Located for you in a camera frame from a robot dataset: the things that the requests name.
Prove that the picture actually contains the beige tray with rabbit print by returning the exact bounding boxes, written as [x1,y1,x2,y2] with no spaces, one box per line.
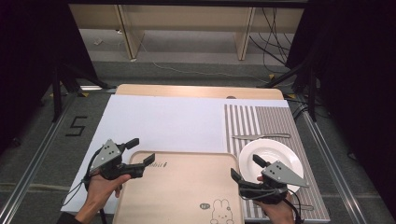
[112,150,246,224]

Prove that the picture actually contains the aluminium floor rail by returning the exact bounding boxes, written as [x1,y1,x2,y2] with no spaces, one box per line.
[0,92,79,224]
[302,109,369,224]

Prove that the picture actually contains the beige wooden desk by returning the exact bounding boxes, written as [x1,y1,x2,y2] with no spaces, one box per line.
[68,3,304,62]

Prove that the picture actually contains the right hand-held gripper cable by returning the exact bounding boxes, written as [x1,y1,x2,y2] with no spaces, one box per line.
[281,188,305,224]

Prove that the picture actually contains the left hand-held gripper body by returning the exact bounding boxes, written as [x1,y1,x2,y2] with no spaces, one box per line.
[89,138,147,181]

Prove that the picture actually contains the silver table knife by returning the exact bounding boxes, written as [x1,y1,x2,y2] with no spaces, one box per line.
[232,133,291,141]

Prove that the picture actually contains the white board sheet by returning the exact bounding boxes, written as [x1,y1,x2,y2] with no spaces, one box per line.
[60,94,290,216]

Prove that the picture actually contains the person's right hand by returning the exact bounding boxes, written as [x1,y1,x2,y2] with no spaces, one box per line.
[253,175,296,224]

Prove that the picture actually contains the left hand-held gripper cable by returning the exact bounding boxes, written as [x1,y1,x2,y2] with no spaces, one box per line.
[60,148,105,208]

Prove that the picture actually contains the white plate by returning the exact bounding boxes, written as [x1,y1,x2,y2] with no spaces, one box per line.
[238,138,304,194]

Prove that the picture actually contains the black metal stand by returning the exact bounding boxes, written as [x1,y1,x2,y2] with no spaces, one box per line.
[50,62,117,123]
[256,52,319,123]

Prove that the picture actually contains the grey striped placemat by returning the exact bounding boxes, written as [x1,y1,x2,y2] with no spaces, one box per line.
[223,104,332,223]

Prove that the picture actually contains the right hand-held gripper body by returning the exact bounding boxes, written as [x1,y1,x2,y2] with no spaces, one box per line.
[238,160,310,205]

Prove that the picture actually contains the black curtain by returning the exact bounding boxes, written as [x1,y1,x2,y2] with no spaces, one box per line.
[285,0,396,216]
[0,0,98,153]

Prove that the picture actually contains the black floor cables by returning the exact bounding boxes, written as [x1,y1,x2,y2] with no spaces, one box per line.
[247,7,295,75]

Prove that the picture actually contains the hand-held gripper cable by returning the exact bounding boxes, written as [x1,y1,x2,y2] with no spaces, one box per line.
[60,148,105,208]
[281,188,305,224]

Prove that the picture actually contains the person's left hand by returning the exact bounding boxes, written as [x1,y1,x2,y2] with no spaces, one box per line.
[85,172,133,216]

